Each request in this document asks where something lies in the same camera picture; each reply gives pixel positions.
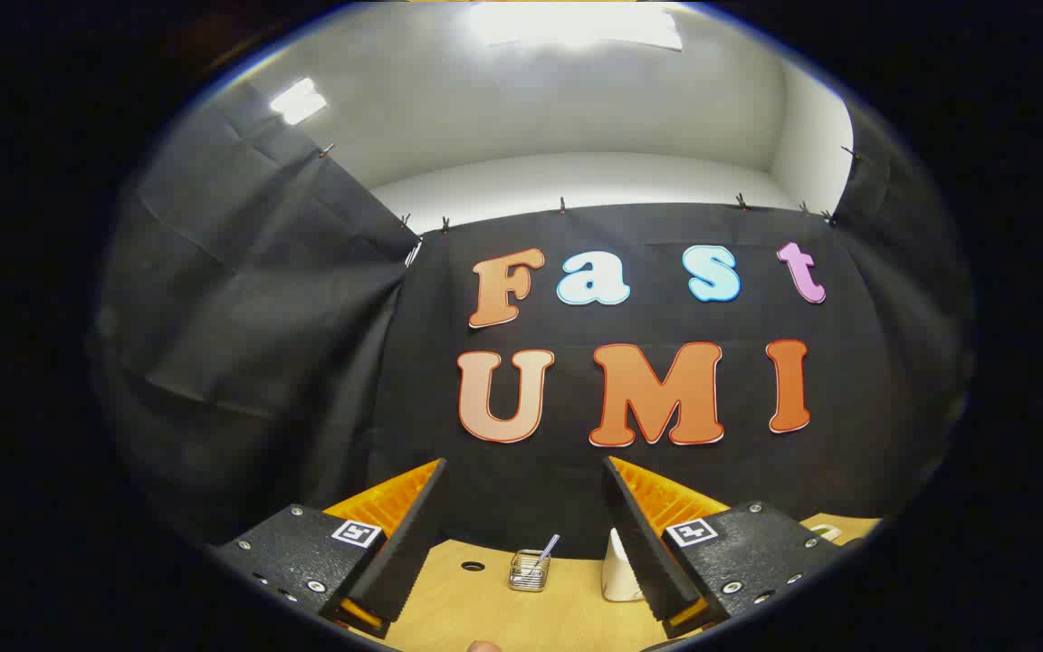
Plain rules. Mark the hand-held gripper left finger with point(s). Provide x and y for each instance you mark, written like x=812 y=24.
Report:
x=404 y=552

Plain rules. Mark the black backdrop cloth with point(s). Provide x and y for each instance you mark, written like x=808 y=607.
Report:
x=304 y=362

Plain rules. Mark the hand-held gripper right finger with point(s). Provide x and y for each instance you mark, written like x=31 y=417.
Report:
x=648 y=552

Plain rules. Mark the white toaster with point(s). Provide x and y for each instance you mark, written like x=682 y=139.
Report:
x=617 y=580

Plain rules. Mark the large ceiling light panel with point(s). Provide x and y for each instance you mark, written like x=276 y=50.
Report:
x=576 y=23

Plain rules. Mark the wooden table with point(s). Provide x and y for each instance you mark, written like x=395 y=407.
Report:
x=485 y=611

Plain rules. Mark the small ceiling light panel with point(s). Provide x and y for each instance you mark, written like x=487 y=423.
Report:
x=298 y=100

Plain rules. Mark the striped drinking straw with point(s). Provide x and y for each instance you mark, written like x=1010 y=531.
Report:
x=549 y=546

